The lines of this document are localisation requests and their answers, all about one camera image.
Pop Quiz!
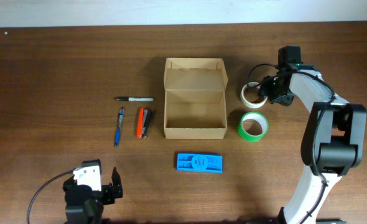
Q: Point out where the black silver marker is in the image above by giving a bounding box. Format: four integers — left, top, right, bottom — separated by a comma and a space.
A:
114, 96, 154, 101

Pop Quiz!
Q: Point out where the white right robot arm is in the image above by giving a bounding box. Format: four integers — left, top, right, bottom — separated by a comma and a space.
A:
259, 46, 367, 223

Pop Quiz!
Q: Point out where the open cardboard box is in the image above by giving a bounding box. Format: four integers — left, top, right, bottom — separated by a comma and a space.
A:
164, 58, 228, 139

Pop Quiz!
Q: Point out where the green tape roll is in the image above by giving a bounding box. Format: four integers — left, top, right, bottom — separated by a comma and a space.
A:
238, 112, 269, 142

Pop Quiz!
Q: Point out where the white tape roll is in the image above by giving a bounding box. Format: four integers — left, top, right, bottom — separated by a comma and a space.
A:
240, 82, 268, 109

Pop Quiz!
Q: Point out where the blue plastic case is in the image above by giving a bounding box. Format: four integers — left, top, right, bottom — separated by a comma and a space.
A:
176, 153, 223, 174

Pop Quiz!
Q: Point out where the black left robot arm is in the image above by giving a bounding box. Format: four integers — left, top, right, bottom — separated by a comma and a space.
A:
63, 159, 123, 224

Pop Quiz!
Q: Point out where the orange black stapler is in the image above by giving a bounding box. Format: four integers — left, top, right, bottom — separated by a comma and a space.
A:
136, 108, 152, 139

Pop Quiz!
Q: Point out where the blue pen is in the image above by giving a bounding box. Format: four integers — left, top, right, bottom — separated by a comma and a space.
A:
114, 107, 124, 147

